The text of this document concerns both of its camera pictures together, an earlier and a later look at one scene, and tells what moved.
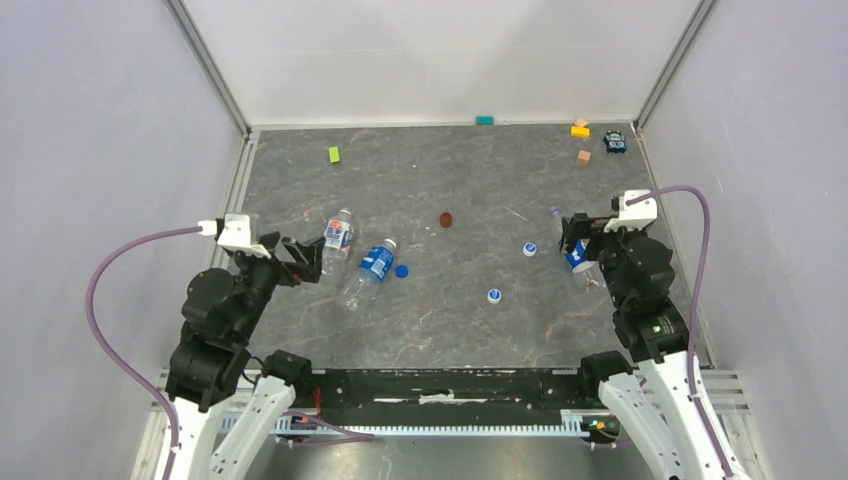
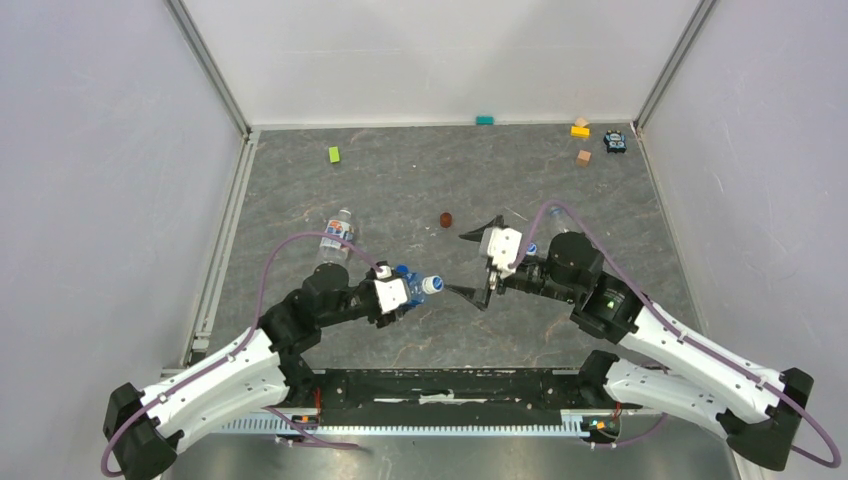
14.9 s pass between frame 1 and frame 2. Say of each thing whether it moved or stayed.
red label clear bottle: stayed
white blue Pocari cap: moved
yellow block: stayed
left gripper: moved
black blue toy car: stayed
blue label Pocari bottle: moved
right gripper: moved
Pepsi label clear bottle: moved
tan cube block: stayed
